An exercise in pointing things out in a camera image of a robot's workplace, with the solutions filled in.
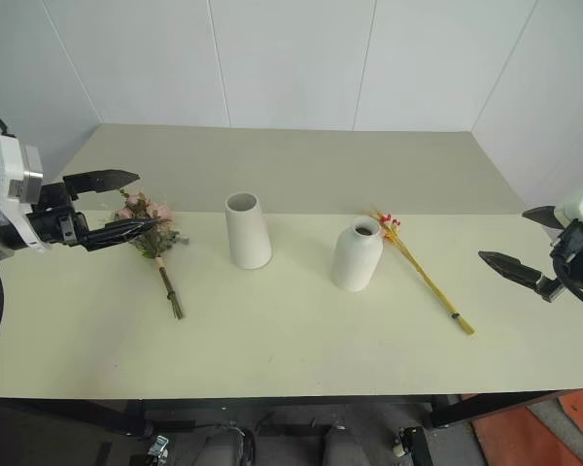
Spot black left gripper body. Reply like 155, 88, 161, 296
28, 181, 90, 249

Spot orange floor mat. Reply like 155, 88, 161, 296
469, 386, 583, 466

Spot yellow dried stems red berries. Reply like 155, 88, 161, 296
365, 205, 476, 337

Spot pink flower bouquet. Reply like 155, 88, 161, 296
101, 188, 191, 321

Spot silver caster wheel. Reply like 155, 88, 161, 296
392, 425, 422, 457
145, 434, 170, 458

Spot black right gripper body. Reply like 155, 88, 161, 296
538, 218, 583, 304

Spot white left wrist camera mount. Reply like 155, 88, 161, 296
0, 134, 48, 254

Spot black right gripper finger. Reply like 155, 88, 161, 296
521, 205, 566, 230
477, 250, 546, 293

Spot black metal table frame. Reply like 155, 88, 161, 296
0, 375, 583, 438

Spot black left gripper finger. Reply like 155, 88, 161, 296
84, 216, 162, 252
62, 168, 142, 202

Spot white conical vase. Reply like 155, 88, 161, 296
224, 191, 274, 270

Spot white bottle-shaped vase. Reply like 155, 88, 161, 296
330, 216, 385, 293

